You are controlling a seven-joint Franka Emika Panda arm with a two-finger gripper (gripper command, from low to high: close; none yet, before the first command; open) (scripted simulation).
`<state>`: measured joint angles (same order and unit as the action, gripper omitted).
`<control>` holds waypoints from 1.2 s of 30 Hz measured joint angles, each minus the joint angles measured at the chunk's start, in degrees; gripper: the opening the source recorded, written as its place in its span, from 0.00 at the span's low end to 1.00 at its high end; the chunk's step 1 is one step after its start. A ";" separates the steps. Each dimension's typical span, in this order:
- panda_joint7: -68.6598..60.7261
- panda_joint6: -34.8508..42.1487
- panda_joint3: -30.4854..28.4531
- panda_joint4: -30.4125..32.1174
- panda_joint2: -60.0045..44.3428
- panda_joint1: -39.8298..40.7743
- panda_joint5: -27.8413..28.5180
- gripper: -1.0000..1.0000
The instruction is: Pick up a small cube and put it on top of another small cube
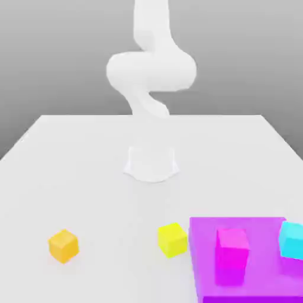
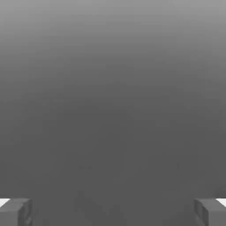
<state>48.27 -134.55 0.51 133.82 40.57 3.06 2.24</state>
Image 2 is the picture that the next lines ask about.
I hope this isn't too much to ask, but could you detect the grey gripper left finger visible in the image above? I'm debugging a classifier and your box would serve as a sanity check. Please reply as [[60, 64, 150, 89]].
[[0, 198, 34, 226]]

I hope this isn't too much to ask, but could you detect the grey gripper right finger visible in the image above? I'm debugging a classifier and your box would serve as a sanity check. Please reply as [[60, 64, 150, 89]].
[[193, 198, 226, 226]]

